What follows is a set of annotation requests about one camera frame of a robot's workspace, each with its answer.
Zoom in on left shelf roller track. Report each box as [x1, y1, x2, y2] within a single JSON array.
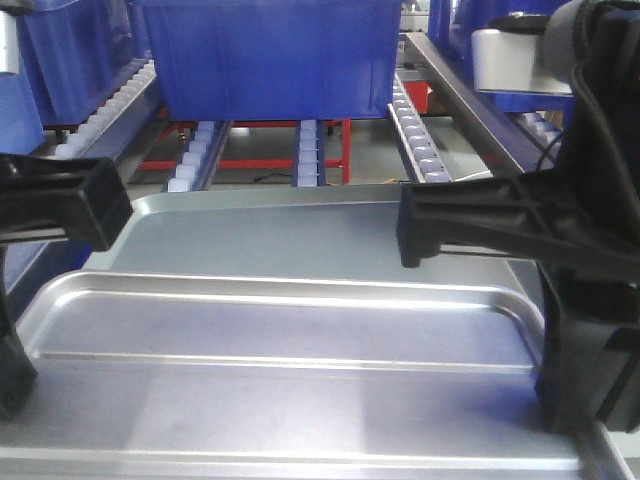
[[52, 60, 160, 159]]

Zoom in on centre left roller track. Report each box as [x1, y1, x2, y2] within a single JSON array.
[[165, 121, 233, 193]]

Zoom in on right shelf roller track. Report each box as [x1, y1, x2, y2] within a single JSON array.
[[515, 112, 562, 163]]

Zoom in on centre middle roller track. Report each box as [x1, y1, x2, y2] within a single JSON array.
[[292, 120, 326, 187]]

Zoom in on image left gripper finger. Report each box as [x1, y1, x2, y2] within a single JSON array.
[[1, 245, 37, 420]]

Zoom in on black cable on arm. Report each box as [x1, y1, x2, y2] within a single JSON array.
[[537, 0, 640, 281]]

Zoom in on blue bin left shelf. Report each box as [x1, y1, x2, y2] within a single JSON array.
[[1, 1, 149, 154]]

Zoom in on small ribbed silver tray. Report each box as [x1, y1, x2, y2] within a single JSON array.
[[1, 271, 631, 479]]

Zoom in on large grey tray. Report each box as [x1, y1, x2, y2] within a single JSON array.
[[86, 185, 542, 304]]

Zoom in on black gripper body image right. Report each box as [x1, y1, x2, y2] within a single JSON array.
[[396, 170, 639, 282]]

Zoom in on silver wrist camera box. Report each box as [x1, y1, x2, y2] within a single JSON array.
[[471, 12, 571, 96]]

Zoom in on blue bin shelf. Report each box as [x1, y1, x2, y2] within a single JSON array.
[[1, 1, 149, 154], [427, 0, 573, 112]]

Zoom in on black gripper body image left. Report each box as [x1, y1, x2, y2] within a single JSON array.
[[1, 153, 133, 251]]

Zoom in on blue bin right shelf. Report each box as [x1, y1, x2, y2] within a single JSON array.
[[427, 0, 573, 112]]

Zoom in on large blue bin centre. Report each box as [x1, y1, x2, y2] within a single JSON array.
[[136, 1, 401, 120]]

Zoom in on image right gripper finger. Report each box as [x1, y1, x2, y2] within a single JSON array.
[[535, 265, 639, 434]]

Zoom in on shelf roller track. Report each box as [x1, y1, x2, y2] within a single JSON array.
[[515, 112, 562, 163], [52, 60, 160, 159]]

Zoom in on red metal frame cart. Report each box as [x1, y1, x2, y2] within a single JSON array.
[[137, 79, 434, 186]]

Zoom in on centre right roller track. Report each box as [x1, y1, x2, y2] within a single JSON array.
[[387, 75, 452, 183]]

